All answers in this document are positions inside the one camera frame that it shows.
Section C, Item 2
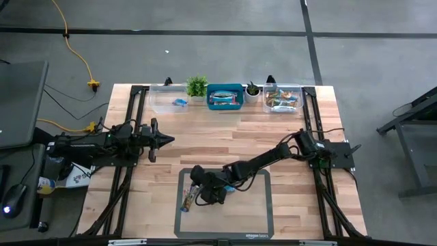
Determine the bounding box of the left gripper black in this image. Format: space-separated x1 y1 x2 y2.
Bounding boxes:
139 118 175 163

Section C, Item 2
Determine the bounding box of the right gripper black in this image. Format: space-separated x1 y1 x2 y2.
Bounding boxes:
190 165 229 206

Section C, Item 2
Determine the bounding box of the clear plastic bin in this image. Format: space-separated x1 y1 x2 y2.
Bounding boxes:
148 83 190 114
262 83 305 114

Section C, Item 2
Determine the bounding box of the black-bordered tan mat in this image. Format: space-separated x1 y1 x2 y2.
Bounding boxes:
173 167 275 241

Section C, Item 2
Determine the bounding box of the leafy green plant white pot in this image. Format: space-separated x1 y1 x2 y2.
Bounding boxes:
185 74 210 103

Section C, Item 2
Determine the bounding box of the teal plastic bin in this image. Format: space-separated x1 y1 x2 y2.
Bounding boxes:
206 83 244 111

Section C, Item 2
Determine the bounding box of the white printed bag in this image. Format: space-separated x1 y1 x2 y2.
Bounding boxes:
56 163 94 189

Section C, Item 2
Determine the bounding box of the small succulent white pot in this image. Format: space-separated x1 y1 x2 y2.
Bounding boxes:
244 81 262 105

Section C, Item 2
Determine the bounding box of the bottle with yellow label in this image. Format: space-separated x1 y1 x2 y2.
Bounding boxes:
36 176 57 195

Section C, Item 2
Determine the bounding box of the dark side desk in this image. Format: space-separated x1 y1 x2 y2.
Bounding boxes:
0 143 47 233

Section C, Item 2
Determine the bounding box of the dark grey monitor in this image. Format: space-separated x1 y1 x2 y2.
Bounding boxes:
0 60 49 150

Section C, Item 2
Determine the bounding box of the black computer mouse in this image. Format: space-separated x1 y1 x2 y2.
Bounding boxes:
1 183 28 219

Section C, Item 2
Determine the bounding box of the black aluminium table frame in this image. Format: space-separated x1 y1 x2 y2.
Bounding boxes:
76 84 151 237
302 85 369 238

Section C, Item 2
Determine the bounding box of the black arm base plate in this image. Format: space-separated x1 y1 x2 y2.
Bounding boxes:
89 150 138 168
307 139 362 171

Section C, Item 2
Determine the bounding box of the yellow extension cable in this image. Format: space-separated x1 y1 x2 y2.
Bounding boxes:
50 0 101 92
36 118 98 134

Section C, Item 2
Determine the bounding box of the thin black floor cable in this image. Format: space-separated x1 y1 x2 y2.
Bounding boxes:
42 83 111 121

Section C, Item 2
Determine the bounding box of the black table edge rail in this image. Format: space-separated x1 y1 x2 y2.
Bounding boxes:
0 234 437 246

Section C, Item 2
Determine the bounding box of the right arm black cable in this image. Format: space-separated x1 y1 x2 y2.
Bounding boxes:
278 127 346 144

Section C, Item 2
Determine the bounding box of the black metal desk frame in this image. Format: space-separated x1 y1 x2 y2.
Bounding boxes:
376 85 437 199

